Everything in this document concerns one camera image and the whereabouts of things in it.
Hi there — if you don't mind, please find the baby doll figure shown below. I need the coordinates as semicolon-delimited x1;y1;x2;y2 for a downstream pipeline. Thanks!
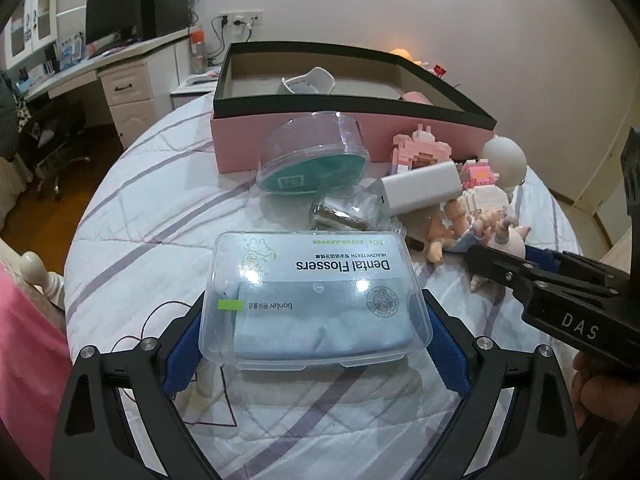
426;200;532;266

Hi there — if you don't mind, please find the clear dental flosser box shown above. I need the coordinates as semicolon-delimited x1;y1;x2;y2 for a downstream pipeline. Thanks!
198;231;433;372

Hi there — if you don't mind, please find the white round head doll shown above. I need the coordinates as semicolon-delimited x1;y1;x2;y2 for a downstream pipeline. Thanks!
480;136;527;200

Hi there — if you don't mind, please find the white power adapter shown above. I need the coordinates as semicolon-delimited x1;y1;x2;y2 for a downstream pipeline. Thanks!
380;162;462;216

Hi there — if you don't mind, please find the clear small jar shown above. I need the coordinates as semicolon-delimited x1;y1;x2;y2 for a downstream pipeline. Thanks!
309;184;382;231

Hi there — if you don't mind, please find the round clear teal container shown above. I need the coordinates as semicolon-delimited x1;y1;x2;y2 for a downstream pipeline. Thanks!
256;112;370;195

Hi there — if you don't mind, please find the person's right hand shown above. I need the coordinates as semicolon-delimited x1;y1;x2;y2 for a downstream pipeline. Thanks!
570;352;640;429

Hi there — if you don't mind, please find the clear heart acrylic piece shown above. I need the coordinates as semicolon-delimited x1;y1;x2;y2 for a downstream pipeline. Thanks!
175;360;238;428

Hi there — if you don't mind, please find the white striped tablecloth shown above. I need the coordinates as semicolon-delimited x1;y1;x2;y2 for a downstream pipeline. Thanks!
63;94;584;480

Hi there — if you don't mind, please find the white pink brick figure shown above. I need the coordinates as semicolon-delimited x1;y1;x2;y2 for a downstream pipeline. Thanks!
459;159;510;217

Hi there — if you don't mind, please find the pink bed cover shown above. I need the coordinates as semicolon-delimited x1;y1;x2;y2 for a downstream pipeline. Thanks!
1;271;72;479

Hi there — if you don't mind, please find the pink brick block figure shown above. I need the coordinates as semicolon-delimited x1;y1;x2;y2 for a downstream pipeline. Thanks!
390;124;451;174

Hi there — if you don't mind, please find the rose gold metal cup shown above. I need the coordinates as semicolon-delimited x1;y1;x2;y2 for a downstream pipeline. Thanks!
400;91;432;105

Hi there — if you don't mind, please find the pink storage box black rim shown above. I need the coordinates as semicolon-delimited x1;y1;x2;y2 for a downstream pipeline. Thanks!
210;41;497;174

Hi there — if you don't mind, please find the black office chair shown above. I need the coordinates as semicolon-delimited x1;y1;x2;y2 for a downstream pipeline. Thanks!
17;102;91;202

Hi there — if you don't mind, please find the orange octopus plush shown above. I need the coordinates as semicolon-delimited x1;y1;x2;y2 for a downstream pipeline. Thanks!
390;48;413;62

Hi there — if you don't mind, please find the white bedside cabinet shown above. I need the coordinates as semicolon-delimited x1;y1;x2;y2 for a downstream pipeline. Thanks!
170;73;218;110

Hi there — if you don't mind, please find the white computer desk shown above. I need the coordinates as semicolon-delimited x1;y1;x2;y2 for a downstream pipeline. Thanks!
26;28;190;148

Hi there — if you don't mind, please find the dark hanging jacket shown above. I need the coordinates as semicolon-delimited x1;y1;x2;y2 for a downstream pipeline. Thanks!
0;70;20;162

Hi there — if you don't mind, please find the white cup in box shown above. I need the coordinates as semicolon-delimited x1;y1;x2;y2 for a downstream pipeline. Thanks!
278;66;335;94

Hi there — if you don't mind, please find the orange cap water bottle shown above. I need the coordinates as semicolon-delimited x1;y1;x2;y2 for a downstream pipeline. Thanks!
190;28;208;74

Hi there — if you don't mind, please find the black computer monitor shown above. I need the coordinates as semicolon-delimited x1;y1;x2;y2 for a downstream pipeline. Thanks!
85;0;140;44

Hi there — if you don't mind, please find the black computer tower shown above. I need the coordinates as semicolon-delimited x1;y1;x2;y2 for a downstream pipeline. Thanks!
137;0;191;40

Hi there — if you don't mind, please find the white glass door cabinet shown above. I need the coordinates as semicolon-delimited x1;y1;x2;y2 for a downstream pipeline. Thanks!
3;0;58;70

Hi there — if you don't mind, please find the white bed post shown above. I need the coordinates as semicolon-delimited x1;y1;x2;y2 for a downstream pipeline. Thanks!
20;252;64;311

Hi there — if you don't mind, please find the white wall power strip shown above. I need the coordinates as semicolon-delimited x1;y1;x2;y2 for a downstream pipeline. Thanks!
218;9;264;28

